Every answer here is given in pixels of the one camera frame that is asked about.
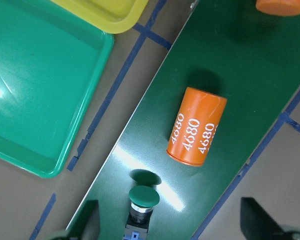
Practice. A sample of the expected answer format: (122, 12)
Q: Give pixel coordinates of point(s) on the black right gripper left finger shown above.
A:
(86, 225)

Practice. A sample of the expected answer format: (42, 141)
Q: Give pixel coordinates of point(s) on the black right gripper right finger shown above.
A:
(257, 224)

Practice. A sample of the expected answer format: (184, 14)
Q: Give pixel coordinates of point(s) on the orange cylinder with 4680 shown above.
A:
(195, 126)

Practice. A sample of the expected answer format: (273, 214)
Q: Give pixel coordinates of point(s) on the plain orange cylinder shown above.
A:
(282, 8)

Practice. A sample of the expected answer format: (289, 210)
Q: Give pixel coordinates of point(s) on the green plastic tray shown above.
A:
(50, 64)

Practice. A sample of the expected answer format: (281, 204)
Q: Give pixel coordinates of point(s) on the yellow plastic tray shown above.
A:
(110, 16)

